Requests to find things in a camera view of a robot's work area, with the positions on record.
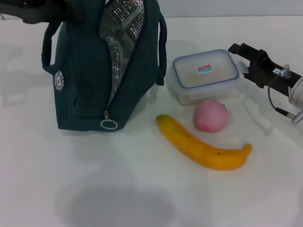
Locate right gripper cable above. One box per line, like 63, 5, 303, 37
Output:
267, 68, 297, 117

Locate dark teal insulated lunch bag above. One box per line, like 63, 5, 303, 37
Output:
41, 0, 168, 132

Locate yellow banana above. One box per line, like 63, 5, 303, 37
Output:
156, 113, 253, 171

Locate clear plastic food container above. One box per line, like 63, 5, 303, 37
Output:
167, 49, 250, 106

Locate pink toy peach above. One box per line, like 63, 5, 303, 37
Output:
193, 99, 230, 132

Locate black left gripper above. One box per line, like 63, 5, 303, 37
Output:
0, 0, 84, 25

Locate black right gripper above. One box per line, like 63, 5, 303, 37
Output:
228, 43, 303, 97

